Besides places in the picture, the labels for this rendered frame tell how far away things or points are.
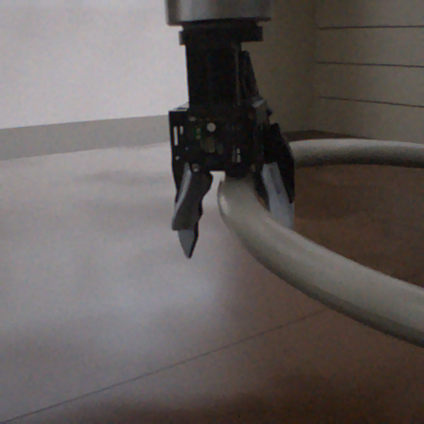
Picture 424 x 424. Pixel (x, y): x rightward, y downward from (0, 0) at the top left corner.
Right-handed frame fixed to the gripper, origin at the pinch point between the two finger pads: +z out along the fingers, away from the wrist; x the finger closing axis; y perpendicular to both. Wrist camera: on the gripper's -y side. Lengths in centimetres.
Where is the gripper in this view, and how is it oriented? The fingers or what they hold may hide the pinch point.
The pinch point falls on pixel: (236, 245)
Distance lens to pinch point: 56.4
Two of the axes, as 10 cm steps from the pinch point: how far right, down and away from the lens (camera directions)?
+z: 0.6, 9.6, 2.8
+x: 9.7, 0.1, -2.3
